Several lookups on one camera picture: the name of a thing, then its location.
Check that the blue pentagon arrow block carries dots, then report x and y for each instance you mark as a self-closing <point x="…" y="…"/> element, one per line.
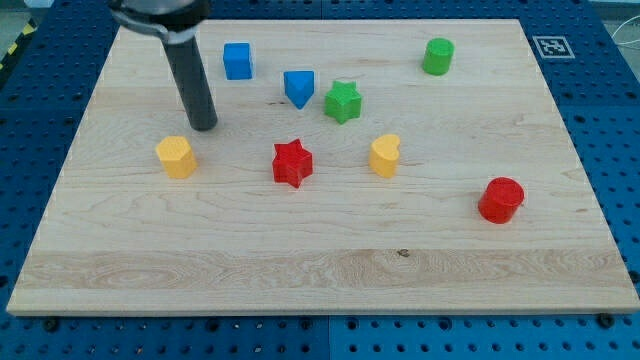
<point x="299" y="86"/>

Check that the red cylinder block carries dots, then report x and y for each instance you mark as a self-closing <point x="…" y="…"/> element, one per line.
<point x="500" y="200"/>

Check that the yellow heart block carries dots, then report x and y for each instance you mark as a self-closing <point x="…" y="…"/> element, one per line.
<point x="384" y="155"/>

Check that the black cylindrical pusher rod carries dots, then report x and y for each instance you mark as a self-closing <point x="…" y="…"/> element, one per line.
<point x="188" y="71"/>

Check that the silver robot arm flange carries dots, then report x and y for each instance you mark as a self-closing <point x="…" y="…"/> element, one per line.
<point x="171" y="21"/>

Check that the white fiducial marker tag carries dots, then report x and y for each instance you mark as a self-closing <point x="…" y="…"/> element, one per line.
<point x="553" y="47"/>

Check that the red star block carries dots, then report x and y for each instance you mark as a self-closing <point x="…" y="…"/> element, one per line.
<point x="292" y="163"/>

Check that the green cylinder block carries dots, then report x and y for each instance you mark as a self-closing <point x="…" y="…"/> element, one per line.
<point x="438" y="56"/>

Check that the blue cube block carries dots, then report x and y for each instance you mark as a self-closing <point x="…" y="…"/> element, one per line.
<point x="237" y="61"/>

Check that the yellow hexagon block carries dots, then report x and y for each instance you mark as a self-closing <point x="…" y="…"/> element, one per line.
<point x="176" y="156"/>

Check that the green star block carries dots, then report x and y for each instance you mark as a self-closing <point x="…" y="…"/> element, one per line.
<point x="343" y="101"/>

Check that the light wooden board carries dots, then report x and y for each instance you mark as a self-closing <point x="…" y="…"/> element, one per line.
<point x="120" y="238"/>

